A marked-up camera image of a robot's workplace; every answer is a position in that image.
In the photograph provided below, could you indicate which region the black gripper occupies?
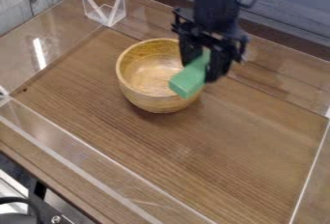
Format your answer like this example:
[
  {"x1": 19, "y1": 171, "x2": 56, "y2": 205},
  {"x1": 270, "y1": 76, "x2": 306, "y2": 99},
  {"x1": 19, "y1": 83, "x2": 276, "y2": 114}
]
[{"x1": 171, "y1": 0, "x2": 250, "y2": 83}]

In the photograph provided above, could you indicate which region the green rectangular block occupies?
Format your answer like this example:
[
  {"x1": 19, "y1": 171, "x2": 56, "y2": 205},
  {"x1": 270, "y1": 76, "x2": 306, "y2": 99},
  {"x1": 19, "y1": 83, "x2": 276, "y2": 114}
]
[{"x1": 169, "y1": 50, "x2": 210, "y2": 99}]

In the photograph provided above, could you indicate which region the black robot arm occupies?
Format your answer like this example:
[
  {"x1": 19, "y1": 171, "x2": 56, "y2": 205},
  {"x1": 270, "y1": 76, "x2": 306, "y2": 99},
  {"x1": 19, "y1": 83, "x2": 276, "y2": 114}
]
[{"x1": 171, "y1": 0, "x2": 258, "y2": 83}]

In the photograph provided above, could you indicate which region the brown wooden bowl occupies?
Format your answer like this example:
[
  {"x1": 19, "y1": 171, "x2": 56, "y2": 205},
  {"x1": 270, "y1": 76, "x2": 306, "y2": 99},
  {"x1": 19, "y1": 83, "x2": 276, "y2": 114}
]
[{"x1": 115, "y1": 38, "x2": 202, "y2": 113}]

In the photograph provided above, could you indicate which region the clear acrylic front wall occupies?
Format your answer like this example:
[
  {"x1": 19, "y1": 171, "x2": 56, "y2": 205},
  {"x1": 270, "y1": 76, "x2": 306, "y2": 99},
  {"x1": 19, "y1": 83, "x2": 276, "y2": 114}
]
[{"x1": 0, "y1": 98, "x2": 215, "y2": 224}]

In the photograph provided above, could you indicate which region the black cable lower left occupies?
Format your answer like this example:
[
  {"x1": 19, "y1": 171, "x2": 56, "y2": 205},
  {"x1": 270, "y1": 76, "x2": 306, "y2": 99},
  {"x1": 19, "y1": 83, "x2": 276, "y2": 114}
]
[{"x1": 0, "y1": 197, "x2": 44, "y2": 224}]

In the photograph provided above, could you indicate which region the black metal table bracket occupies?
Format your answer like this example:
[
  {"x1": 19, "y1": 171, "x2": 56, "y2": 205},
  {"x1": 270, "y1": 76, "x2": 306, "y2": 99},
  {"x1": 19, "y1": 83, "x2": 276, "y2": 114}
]
[{"x1": 28, "y1": 180, "x2": 74, "y2": 224}]

